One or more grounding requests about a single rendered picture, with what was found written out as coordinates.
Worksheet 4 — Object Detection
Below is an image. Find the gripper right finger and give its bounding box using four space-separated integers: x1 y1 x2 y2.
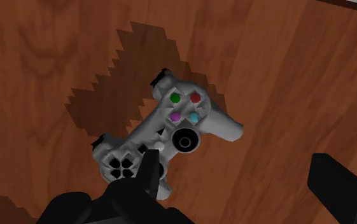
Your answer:
307 153 357 224

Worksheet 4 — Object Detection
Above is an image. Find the grey game controller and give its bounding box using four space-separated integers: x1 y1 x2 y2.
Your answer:
91 68 244 201

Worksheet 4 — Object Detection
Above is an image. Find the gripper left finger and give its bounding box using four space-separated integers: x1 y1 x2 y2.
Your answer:
37 149 195 224

